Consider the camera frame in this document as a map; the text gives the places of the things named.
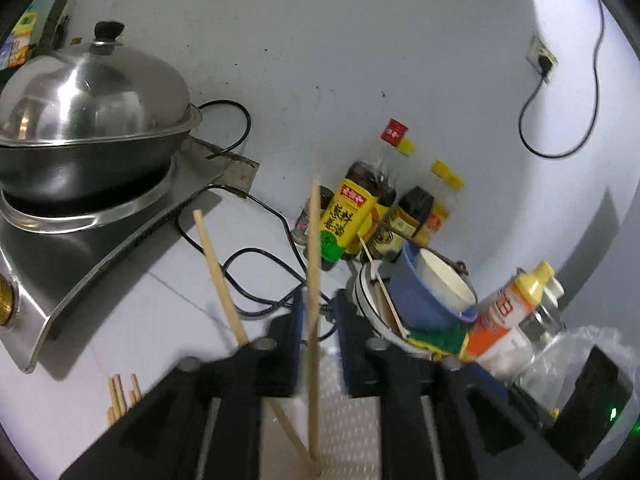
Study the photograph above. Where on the yellow label sauce bottle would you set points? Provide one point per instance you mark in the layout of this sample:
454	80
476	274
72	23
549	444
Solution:
345	220

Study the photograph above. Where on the dark wok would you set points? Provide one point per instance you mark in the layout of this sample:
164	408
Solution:
75	170

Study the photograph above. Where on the dark bottle brown label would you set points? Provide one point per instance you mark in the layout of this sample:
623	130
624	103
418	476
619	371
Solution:
400	220

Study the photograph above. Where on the colourful package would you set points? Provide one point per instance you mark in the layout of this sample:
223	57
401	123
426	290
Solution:
22	35

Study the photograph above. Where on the white wall socket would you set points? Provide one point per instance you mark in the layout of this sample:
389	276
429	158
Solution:
537	52

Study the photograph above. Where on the yellow green sponge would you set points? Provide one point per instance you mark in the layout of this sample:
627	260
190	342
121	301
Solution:
440	342

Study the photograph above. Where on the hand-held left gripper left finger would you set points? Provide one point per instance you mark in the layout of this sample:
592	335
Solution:
299	320

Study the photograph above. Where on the blue cup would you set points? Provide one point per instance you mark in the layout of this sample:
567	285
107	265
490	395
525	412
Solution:
415	300

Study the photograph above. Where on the clear plastic bag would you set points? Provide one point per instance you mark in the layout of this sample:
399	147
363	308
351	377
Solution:
565	360

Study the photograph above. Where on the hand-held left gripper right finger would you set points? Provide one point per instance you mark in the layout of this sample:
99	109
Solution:
345	330

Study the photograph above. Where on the small spice jar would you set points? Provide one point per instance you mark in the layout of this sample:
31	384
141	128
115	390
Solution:
302	225

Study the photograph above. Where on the white bowl dark rim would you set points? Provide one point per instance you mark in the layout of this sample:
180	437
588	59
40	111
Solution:
365	305

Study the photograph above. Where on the stainless steel wok lid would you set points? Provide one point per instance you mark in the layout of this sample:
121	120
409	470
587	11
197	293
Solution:
90	90

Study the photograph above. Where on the white plastic utensil basket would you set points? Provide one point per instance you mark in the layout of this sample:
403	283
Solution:
350	435

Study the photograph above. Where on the grey slab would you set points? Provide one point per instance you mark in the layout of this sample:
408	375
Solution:
235	170

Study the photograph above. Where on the silver induction stove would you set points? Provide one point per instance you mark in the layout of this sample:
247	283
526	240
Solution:
75	260

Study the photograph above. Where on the clear bottle red yellow cap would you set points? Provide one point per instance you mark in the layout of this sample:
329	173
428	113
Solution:
395	132

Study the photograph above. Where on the white orange detergent bottle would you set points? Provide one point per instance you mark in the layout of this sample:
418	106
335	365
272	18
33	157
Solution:
500	325

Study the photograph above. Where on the yellow cap bottle orange label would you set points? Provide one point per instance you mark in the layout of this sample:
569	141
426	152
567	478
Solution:
446	172

